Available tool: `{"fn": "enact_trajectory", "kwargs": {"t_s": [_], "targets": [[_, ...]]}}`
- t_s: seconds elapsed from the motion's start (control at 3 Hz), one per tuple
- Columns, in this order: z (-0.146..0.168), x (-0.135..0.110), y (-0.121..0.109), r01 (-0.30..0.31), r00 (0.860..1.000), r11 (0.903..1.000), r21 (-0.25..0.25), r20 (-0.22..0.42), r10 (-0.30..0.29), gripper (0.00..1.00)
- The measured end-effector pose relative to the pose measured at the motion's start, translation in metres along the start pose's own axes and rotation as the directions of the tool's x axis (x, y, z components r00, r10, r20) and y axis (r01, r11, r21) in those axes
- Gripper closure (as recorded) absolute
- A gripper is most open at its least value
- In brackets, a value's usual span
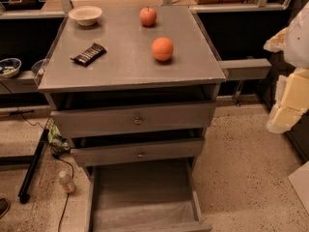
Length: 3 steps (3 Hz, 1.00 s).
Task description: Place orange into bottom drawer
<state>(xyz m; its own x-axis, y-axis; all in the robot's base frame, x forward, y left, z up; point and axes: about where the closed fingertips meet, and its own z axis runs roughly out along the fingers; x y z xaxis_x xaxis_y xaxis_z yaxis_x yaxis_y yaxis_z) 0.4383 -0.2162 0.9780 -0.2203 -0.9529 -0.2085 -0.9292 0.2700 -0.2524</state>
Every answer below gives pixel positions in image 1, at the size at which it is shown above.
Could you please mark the clear plastic bottle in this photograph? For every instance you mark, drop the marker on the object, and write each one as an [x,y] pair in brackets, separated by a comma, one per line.
[66,182]

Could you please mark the top grey drawer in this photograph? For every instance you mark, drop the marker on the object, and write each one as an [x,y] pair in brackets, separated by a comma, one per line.
[133,119]

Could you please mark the white bowl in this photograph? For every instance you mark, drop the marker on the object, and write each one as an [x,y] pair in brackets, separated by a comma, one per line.
[85,15]

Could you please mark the green snack bag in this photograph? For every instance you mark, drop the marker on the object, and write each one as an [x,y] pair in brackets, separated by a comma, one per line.
[57,142]

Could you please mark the grey side shelf bar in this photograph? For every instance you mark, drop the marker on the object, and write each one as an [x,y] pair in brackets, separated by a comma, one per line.
[246,69]

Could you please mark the dark shoe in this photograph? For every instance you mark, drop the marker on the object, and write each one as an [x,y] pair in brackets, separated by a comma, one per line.
[4,206]

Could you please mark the red apple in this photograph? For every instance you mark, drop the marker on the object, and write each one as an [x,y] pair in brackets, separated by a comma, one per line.
[147,16]

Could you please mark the grey drawer cabinet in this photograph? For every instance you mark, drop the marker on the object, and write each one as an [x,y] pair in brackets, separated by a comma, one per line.
[128,74]

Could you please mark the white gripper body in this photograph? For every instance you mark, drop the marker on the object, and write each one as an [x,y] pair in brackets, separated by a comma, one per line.
[298,43]

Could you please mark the blue patterned bowl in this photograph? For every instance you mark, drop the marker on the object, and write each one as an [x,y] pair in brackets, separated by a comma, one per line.
[9,67]

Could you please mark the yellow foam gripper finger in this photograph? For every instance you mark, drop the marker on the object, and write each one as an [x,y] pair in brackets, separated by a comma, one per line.
[291,101]
[276,43]

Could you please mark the middle grey drawer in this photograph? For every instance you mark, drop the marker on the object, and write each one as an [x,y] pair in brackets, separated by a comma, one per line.
[160,150]

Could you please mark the orange fruit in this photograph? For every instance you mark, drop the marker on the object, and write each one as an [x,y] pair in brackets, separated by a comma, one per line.
[162,49]

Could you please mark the bottom grey drawer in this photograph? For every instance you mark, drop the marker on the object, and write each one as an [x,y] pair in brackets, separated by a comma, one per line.
[148,196]

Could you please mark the grey drawer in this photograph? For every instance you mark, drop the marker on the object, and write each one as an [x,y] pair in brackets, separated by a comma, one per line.
[160,150]
[133,119]
[148,196]

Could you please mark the black metal stand leg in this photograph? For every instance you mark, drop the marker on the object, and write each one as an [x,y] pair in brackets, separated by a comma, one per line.
[23,194]

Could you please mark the black candy bar wrapper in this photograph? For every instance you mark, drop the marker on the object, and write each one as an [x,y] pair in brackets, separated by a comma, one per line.
[89,55]

